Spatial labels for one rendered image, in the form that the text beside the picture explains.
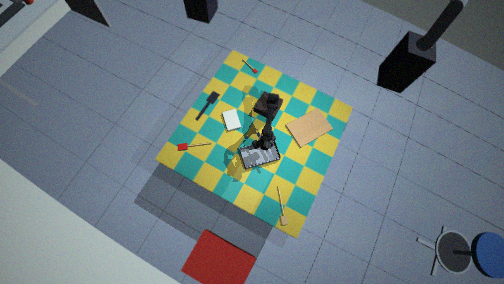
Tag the light wooden board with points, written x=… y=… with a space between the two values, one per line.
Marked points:
x=309 y=127

